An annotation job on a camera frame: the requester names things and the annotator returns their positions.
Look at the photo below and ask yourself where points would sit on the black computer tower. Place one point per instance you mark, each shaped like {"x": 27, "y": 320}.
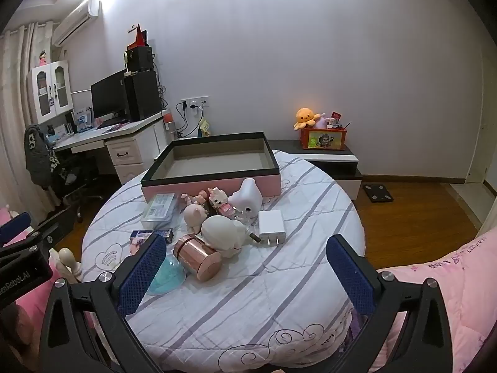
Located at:
{"x": 143, "y": 95}

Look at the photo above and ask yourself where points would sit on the clear plastic case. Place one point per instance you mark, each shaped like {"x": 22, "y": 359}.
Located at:
{"x": 159, "y": 209}

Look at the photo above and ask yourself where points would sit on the black computer monitor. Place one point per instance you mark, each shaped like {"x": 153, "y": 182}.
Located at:
{"x": 108, "y": 97}

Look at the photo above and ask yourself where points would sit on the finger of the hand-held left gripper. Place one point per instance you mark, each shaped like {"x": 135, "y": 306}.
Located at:
{"x": 62, "y": 221}
{"x": 13, "y": 227}

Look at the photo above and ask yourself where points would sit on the beige curtain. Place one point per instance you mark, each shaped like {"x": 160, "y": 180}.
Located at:
{"x": 15, "y": 105}

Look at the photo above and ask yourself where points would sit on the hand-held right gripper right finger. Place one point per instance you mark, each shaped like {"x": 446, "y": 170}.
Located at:
{"x": 349, "y": 276}

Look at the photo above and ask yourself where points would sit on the orange-lid bottle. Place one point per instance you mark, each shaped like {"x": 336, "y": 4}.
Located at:
{"x": 167, "y": 118}

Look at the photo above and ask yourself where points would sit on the pink plush toy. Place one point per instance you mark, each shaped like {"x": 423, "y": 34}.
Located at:
{"x": 321, "y": 121}

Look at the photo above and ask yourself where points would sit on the teal plastic dish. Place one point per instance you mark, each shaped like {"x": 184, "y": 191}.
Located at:
{"x": 167, "y": 276}

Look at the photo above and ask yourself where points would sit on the white round animal figurine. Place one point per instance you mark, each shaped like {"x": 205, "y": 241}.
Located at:
{"x": 221, "y": 233}

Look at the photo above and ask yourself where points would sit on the white air conditioner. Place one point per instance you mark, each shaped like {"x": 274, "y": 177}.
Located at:
{"x": 75, "y": 21}

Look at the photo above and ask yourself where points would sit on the white tooth-shaped lamp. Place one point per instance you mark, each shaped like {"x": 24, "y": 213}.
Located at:
{"x": 244, "y": 198}

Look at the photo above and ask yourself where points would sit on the white bed post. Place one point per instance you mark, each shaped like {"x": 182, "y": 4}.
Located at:
{"x": 68, "y": 260}

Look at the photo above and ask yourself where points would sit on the red white toy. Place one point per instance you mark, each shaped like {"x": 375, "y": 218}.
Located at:
{"x": 334, "y": 119}

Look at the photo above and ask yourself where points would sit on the pink embroidered quilt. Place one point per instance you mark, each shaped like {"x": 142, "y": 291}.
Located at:
{"x": 446, "y": 279}

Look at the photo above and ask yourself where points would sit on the white desk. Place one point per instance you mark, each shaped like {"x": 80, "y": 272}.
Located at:
{"x": 128, "y": 128}

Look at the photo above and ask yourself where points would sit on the orange octopus plush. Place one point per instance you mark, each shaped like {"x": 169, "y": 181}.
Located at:
{"x": 305, "y": 116}

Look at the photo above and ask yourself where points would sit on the pink pig figurine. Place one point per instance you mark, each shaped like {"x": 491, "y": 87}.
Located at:
{"x": 194, "y": 215}

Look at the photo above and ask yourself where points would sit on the black bathroom scale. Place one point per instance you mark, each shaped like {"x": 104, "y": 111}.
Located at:
{"x": 378, "y": 193}

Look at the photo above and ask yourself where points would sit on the rose gold metal jar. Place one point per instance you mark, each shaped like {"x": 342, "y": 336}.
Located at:
{"x": 198, "y": 258}

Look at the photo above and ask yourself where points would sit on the pink block figure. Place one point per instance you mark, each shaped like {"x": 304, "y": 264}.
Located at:
{"x": 219, "y": 202}

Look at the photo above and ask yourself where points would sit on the small pink doll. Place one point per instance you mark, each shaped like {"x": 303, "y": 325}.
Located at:
{"x": 43, "y": 58}

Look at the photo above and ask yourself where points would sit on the black white low cabinet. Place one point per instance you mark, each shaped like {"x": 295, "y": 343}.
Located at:
{"x": 337, "y": 155}

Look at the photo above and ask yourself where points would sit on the small blue box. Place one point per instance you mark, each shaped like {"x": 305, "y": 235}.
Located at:
{"x": 149, "y": 234}

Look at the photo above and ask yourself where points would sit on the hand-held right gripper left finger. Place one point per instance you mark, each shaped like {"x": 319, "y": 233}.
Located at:
{"x": 141, "y": 276}

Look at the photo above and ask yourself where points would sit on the white power adapter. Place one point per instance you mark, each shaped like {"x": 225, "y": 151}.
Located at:
{"x": 271, "y": 225}

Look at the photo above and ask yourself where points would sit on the black speaker box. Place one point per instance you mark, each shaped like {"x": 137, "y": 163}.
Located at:
{"x": 140, "y": 58}

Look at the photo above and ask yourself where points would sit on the white wall socket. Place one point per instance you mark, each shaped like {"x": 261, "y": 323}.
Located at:
{"x": 194, "y": 103}

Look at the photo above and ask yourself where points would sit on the small doll figurine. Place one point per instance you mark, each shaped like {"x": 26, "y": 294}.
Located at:
{"x": 187, "y": 198}
{"x": 202, "y": 196}

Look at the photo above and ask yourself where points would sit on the orange toy box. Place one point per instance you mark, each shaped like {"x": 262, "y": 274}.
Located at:
{"x": 322, "y": 140}

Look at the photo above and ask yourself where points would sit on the blue white carton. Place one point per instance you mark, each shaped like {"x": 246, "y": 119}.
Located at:
{"x": 84, "y": 120}

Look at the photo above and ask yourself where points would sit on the yellow snack bag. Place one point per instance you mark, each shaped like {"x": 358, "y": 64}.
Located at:
{"x": 204, "y": 127}

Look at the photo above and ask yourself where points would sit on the pink pillow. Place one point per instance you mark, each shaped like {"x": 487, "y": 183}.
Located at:
{"x": 33, "y": 307}

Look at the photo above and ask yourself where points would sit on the pink storage box black rim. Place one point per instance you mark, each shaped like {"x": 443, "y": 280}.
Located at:
{"x": 217, "y": 155}

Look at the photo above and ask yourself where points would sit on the red triangular ornament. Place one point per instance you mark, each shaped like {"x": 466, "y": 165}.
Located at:
{"x": 138, "y": 39}

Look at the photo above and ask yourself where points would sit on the black office chair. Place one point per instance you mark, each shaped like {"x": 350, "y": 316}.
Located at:
{"x": 73, "y": 178}

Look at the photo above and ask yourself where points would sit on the white glass-door cabinet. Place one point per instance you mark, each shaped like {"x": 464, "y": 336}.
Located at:
{"x": 50, "y": 93}

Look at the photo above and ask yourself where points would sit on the grey hoodie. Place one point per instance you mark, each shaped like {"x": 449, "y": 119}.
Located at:
{"x": 37, "y": 155}

